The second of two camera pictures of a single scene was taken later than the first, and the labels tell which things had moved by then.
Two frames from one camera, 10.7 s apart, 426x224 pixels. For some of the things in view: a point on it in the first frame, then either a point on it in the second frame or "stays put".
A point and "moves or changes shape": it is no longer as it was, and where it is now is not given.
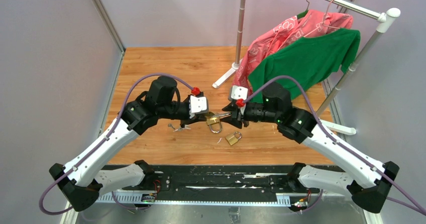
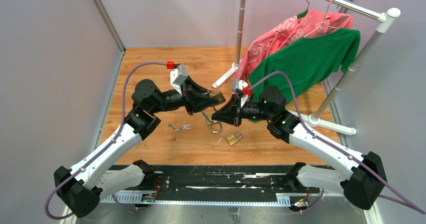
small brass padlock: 214,120 stays put
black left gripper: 196,118 -> 194,97
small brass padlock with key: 211,114 moves or changes shape
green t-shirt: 311,60 stays put
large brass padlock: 233,138 stays put
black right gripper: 236,116 stays put
